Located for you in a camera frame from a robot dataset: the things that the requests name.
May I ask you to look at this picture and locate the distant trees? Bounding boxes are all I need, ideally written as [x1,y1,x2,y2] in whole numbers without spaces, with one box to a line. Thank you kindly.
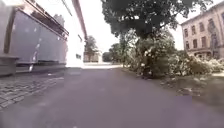
[83,35,125,64]

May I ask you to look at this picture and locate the bare earth patch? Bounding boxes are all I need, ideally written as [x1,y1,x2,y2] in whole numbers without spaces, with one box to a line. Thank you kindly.
[156,71,224,108]

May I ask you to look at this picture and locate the beige multi-storey building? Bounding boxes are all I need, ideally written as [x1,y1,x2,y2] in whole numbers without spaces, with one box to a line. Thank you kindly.
[180,0,224,61]

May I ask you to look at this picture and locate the grey asphalt path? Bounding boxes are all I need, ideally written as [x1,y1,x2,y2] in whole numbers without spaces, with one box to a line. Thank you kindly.
[0,64,224,128]

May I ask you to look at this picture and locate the green bushes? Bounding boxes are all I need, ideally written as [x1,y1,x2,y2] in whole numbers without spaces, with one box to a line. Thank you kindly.
[122,33,224,80]

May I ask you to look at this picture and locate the white building with glass front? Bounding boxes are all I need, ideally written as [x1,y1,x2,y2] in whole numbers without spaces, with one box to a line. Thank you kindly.
[0,0,88,77]

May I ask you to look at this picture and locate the grey cobblestone strip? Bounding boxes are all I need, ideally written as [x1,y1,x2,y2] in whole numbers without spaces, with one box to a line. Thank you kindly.
[0,70,65,111]

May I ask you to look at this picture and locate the distant low building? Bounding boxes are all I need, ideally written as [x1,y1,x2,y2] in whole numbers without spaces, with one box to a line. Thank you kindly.
[83,50,104,64]

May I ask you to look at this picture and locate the large dark tree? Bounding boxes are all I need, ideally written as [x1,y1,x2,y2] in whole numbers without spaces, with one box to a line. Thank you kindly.
[100,0,214,80]

